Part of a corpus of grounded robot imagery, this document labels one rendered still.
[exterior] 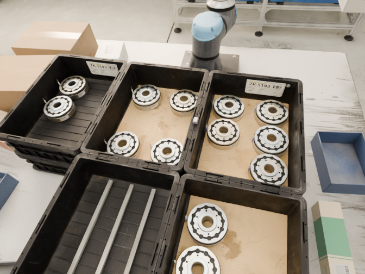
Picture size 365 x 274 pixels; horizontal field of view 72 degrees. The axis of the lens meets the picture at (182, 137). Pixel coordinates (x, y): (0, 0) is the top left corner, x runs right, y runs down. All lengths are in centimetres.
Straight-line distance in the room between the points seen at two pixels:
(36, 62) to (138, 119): 56
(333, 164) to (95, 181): 79
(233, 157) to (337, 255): 37
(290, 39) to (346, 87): 156
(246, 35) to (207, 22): 175
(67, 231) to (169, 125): 44
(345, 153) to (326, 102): 25
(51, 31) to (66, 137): 65
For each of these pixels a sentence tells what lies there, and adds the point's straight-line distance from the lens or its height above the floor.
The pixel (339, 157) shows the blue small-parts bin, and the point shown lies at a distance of 104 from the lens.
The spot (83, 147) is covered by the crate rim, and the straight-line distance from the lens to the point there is 76.
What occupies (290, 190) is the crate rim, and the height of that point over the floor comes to 93.
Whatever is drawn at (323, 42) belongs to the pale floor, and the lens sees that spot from 285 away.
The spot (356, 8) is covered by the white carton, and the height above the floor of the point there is 106.
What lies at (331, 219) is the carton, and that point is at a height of 76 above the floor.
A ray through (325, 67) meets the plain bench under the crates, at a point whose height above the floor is 70.
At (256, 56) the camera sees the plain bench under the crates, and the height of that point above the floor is 70.
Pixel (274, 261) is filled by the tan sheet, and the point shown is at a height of 83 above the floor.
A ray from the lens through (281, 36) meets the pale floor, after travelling 283.
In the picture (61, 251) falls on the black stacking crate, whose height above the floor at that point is 83.
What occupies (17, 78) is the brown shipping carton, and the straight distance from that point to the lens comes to 123.
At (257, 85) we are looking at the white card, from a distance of 89.
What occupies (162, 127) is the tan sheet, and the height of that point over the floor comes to 83.
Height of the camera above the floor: 150
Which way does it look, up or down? 55 degrees down
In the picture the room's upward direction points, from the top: 7 degrees counter-clockwise
